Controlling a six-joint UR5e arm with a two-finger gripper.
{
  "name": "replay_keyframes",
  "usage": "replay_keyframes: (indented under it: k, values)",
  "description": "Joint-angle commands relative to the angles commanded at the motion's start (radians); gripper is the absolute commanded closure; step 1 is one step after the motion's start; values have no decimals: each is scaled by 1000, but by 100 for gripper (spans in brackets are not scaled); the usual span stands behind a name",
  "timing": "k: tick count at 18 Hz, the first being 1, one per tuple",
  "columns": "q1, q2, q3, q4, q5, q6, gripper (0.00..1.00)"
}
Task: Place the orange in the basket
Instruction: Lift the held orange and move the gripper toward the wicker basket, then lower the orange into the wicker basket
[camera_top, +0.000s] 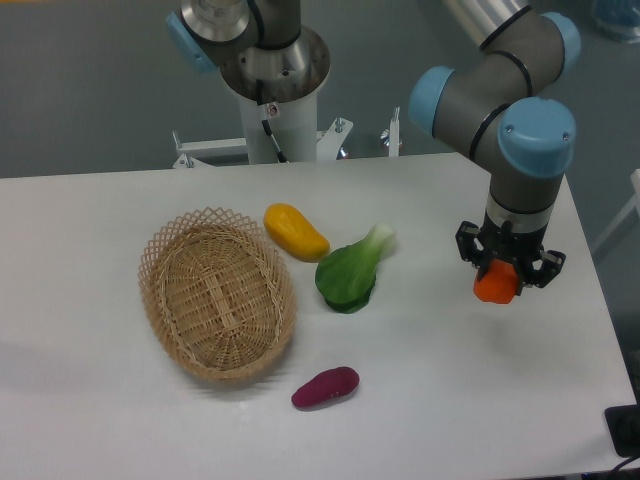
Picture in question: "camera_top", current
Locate orange fruit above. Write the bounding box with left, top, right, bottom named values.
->
left=473, top=260, right=519, bottom=305

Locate black device at table corner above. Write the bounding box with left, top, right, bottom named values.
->
left=604, top=404, right=639, bottom=457

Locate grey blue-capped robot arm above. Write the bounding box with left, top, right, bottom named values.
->
left=166, top=1, right=581, bottom=304

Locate woven wicker basket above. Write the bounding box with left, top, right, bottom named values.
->
left=138, top=208, right=297, bottom=382

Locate white frame at right edge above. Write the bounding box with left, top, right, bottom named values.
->
left=590, top=169, right=639, bottom=263

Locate white metal base frame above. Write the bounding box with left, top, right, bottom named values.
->
left=171, top=106, right=404, bottom=170

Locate blue object top right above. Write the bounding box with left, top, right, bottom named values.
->
left=591, top=0, right=639, bottom=44

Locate purple sweet potato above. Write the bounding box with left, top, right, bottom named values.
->
left=291, top=366, right=360, bottom=410

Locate green bok choy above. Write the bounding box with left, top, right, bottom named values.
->
left=314, top=223, right=396, bottom=314

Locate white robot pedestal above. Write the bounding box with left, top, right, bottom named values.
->
left=238, top=94, right=317, bottom=165

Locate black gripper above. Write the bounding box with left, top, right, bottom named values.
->
left=455, top=214, right=566, bottom=296

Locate yellow mango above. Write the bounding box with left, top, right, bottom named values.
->
left=263, top=203, right=330, bottom=262

